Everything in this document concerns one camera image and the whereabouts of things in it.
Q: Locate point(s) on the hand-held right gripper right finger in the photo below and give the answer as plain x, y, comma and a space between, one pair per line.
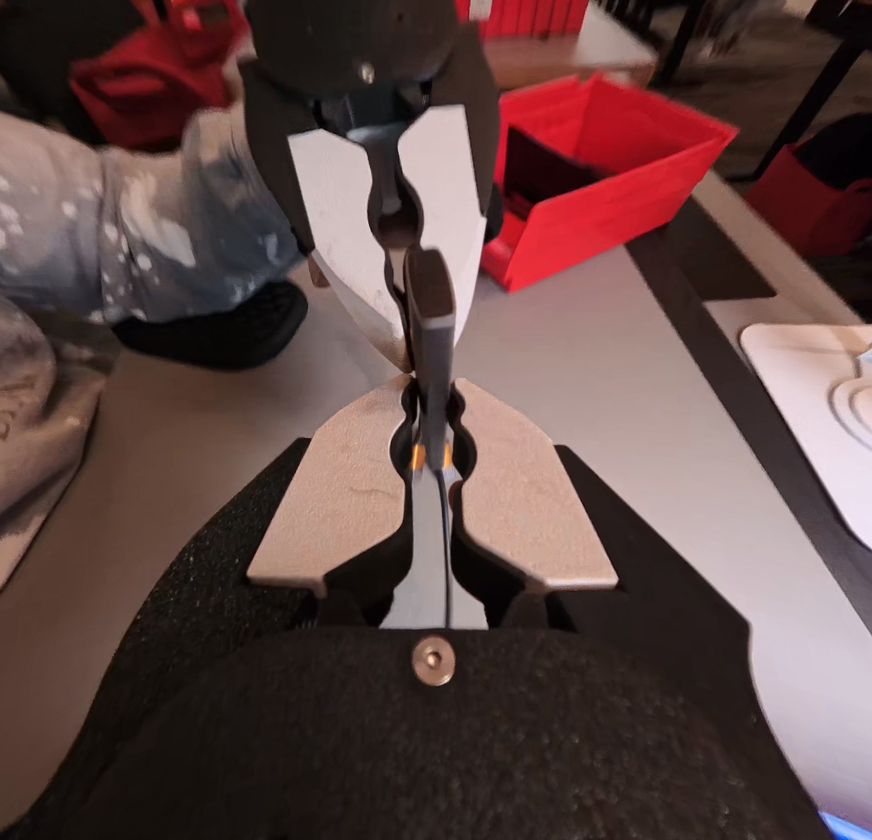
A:
531, 506

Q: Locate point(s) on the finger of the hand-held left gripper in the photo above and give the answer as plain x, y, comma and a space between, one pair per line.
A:
449, 186
337, 240

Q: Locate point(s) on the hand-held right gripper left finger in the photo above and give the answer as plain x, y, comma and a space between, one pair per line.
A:
327, 499

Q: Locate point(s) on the short grey usb adapter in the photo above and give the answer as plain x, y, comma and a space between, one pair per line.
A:
429, 288

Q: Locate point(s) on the red plastic bin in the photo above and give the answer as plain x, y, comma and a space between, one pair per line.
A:
613, 227

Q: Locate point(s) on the person's left forearm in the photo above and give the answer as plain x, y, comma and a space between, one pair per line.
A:
136, 227

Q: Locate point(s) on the black bin divider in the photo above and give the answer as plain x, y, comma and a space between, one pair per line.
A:
545, 166

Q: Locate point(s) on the black mesh cushion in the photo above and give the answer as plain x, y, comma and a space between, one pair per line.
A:
218, 329

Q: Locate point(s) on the long red ribbed bin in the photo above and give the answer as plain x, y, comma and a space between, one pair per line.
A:
531, 2

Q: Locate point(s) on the red tote bag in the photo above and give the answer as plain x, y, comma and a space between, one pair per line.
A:
150, 91

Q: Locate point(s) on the black-legged desk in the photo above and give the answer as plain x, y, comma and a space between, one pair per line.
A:
824, 70

